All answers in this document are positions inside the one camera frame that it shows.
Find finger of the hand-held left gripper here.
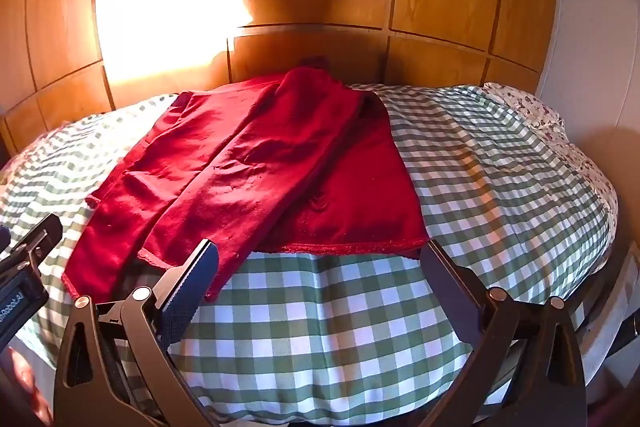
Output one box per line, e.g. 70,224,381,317
9,213,64,269

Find green checked blanket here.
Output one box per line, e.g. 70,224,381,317
0,82,619,414

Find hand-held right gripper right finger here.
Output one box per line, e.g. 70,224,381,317
420,239,589,427

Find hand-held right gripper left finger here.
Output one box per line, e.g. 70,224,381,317
52,238,221,427

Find red knit garment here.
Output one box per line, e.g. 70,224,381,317
61,56,432,304

